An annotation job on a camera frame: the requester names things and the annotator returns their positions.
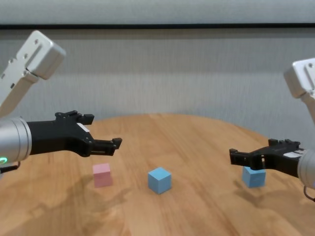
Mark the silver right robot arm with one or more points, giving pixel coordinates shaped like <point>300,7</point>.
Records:
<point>307,167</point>

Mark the blue wooden cube block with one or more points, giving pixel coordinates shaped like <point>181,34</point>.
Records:
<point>159,180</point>
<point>253,179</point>

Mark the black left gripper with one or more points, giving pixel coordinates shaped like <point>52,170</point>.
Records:
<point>56,137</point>

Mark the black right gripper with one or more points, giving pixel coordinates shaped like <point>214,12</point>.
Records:
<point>275,158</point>

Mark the pink wooden cube block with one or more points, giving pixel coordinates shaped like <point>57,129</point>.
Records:
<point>102,175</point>

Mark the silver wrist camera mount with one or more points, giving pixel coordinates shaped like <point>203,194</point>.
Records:
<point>302,76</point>
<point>44,59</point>

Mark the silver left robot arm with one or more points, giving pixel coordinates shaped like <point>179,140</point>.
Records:
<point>14,140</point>

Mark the black wall rail strip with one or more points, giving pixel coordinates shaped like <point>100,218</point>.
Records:
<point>157,26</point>

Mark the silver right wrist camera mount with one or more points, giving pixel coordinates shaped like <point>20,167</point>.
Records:
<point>302,76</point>

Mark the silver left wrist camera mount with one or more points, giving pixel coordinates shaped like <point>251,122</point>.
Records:
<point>44,59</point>

